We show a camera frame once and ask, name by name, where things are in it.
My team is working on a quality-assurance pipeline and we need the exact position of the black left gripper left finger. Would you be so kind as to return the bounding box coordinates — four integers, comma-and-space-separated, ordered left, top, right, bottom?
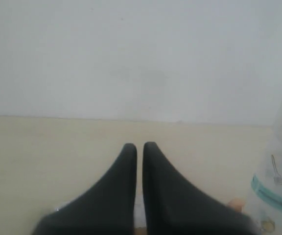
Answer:
33, 143, 137, 235

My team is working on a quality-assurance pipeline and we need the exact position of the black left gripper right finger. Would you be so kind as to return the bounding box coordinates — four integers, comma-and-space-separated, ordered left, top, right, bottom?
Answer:
142, 142, 259, 235

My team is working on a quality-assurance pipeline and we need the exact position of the printed white paper towel roll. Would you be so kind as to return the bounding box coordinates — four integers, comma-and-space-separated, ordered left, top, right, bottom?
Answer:
243, 102, 282, 235

